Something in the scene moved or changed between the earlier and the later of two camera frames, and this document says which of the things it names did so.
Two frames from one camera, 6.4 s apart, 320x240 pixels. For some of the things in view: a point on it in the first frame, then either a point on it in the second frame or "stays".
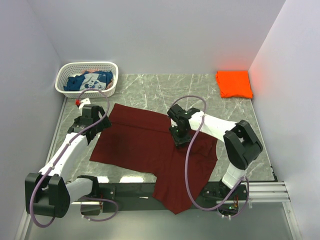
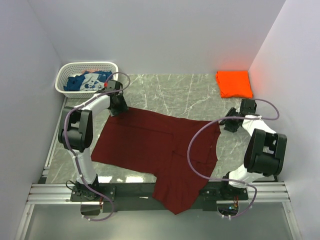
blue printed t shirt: x=89 y=81 stays
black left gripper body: x=95 y=128 to x=119 y=107
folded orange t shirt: x=234 y=83 stays
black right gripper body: x=180 y=138 to x=230 y=123
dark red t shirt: x=140 y=142 stays
